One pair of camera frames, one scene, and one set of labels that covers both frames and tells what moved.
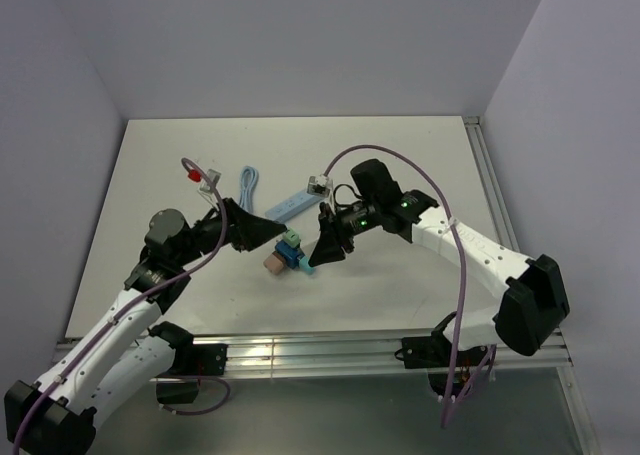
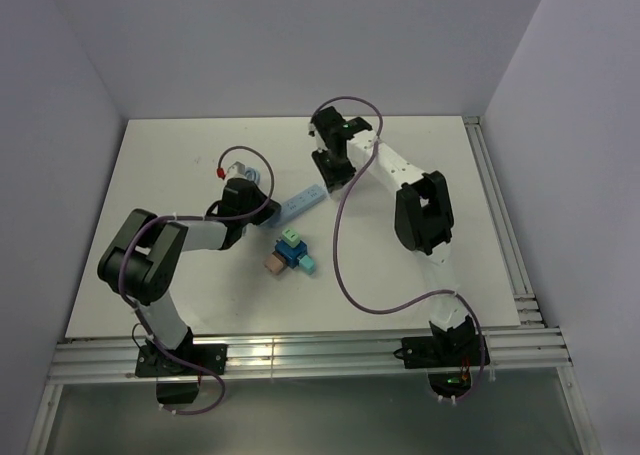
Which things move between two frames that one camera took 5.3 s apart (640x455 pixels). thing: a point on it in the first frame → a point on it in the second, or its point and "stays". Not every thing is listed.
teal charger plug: x=303 y=262 stays
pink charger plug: x=275 y=262 stays
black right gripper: x=332 y=233 → x=330 y=179
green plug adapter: x=292 y=235 stays
